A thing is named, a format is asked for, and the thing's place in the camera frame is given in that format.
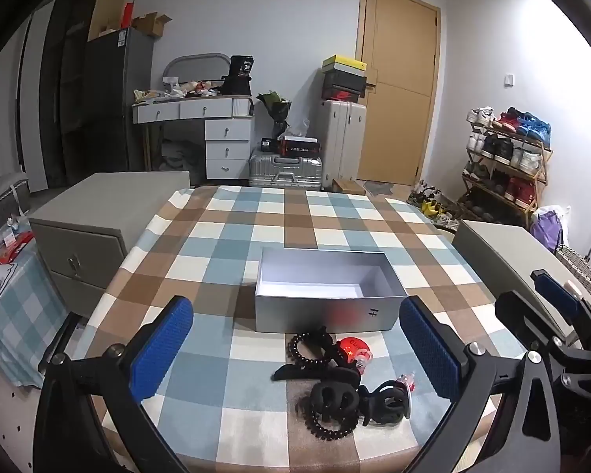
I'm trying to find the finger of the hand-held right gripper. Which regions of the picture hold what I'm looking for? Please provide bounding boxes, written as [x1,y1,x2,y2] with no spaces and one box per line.
[495,291,579,356]
[531,270,591,350]

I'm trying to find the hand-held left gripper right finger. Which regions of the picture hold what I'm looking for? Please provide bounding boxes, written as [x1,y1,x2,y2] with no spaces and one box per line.
[399,297,562,473]

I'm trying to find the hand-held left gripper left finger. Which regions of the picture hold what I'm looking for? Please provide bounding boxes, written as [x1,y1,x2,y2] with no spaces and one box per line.
[32,296,194,473]

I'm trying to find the red hair clip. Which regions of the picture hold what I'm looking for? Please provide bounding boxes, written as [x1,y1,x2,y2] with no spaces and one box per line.
[336,336,374,371]

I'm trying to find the grey cardboard box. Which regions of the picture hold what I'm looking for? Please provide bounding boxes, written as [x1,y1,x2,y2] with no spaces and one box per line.
[255,247,409,334]

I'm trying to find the black spiral hair tie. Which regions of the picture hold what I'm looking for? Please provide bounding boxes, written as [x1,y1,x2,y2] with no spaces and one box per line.
[304,403,356,443]

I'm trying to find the wicker basket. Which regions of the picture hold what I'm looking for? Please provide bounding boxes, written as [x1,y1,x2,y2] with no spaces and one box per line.
[555,245,591,309]

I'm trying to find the small red and clear clip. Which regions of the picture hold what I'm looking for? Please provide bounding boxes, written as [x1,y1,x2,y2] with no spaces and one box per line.
[395,371,418,421]

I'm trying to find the black hair claw clip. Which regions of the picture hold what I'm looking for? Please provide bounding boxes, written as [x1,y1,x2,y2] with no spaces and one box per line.
[320,328,368,381]
[361,378,411,428]
[309,378,361,418]

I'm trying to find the purple bag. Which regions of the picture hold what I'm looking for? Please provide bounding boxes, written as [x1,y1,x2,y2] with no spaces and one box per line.
[530,208,565,253]

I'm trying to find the plain grey cabinet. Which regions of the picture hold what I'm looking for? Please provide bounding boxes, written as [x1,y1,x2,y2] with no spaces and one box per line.
[452,220,580,342]

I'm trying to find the flat black bow clip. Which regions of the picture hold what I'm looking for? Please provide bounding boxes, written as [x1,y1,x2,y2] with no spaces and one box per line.
[272,363,327,384]

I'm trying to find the brown blue checked tablecloth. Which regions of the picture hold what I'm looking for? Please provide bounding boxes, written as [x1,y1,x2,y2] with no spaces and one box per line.
[85,184,504,473]

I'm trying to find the wooden shoe rack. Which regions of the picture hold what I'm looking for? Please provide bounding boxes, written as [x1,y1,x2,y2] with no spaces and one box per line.
[460,122,554,228]

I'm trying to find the teal checked cloth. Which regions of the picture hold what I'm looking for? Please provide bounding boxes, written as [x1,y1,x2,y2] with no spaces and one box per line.
[0,240,76,386]

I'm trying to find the pile of loose shoes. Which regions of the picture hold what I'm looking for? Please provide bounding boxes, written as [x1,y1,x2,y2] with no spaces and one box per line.
[406,179,460,231]

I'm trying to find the rows of assorted sneakers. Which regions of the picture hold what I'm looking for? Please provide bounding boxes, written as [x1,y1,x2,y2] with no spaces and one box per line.
[465,106,553,209]

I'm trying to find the grey cabinet with latch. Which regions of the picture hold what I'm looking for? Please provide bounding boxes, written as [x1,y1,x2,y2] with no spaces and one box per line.
[28,170,191,319]

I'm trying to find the grey floor mat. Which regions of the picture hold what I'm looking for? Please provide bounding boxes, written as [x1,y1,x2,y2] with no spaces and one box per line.
[364,180,396,199]

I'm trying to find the grey clothes heap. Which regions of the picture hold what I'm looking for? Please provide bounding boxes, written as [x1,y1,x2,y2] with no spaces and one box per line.
[160,140,191,171]

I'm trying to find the silver ribbed suitcase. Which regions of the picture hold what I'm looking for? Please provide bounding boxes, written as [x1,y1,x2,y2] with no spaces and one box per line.
[249,154,323,191]

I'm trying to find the white upright suitcase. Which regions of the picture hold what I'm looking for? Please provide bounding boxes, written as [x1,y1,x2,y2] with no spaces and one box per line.
[320,99,368,189]

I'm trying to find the wooden door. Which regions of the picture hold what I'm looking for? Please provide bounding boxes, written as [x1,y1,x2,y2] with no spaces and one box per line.
[355,0,442,186]

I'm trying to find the white dressing desk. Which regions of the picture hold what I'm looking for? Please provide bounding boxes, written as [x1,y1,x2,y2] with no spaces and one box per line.
[131,95,255,181]

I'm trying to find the dark refrigerator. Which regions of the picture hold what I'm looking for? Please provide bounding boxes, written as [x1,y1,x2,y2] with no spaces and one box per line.
[83,27,154,179]

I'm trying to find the clutter of small toiletries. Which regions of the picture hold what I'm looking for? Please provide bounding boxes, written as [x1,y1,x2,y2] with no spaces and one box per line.
[133,78,223,105]

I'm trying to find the red and black shoe box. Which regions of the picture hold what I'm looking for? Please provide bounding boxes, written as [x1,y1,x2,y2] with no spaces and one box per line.
[321,87,366,102]

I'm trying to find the dark wrapped flower bouquet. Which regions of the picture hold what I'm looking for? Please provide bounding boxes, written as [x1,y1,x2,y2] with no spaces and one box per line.
[255,89,293,140]

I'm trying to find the dark wardrobe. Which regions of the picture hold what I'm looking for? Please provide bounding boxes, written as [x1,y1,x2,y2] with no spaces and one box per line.
[43,0,105,189]

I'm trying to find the black paper bag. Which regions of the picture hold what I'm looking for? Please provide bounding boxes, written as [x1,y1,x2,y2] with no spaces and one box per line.
[221,54,254,96]

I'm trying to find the grey arched mirror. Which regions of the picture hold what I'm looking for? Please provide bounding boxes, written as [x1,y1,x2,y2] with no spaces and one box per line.
[163,52,230,92]

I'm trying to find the yellow shoe box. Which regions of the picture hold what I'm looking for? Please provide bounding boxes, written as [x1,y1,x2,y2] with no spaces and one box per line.
[322,54,367,76]

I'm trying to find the flat cardboard sheet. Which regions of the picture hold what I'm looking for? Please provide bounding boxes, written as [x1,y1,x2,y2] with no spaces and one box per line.
[87,0,130,41]

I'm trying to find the black bead bracelet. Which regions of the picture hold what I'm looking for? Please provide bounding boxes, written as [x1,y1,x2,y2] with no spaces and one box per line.
[286,330,336,371]

